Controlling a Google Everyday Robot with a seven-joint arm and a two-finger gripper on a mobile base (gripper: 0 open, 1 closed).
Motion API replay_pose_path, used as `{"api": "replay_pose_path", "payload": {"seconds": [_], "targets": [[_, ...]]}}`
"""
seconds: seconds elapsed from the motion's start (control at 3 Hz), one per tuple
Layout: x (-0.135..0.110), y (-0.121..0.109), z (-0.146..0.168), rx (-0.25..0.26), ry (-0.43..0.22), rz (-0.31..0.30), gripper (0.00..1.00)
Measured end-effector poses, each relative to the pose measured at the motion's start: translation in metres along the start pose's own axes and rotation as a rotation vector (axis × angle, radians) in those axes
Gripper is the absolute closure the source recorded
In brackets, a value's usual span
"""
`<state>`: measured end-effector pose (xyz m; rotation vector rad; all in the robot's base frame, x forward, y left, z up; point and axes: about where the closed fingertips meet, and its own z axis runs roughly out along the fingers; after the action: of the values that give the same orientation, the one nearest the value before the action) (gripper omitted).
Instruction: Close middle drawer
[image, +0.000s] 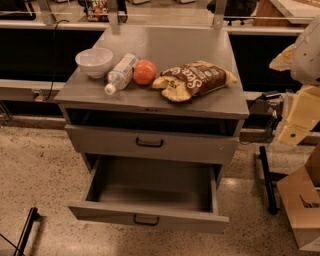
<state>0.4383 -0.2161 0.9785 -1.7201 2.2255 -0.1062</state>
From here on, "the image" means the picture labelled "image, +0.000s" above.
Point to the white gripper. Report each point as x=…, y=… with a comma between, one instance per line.
x=307, y=58

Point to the grey drawer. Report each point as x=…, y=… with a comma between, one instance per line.
x=155, y=145
x=153, y=193

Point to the grey drawer cabinet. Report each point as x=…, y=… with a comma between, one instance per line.
x=83, y=100

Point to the grey top drawer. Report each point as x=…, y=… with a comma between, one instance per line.
x=155, y=145

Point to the black floor bar right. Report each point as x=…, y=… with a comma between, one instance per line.
x=273, y=209

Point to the black floor bar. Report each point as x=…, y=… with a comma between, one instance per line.
x=33, y=215
x=273, y=209

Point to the black office chair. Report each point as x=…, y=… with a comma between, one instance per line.
x=231, y=10

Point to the cardboard box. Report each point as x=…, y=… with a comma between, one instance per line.
x=300, y=196

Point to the brown yellow chip bag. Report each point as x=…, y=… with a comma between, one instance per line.
x=181, y=83

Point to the red tomato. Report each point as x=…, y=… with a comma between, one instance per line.
x=144, y=72

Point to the clear plastic water bottle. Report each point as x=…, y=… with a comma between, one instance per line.
x=121, y=75

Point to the white ceramic bowl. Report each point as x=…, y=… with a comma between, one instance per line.
x=94, y=62

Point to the colourful box in background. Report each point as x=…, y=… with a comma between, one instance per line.
x=97, y=10

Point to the black floor bar left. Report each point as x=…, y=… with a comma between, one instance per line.
x=33, y=215

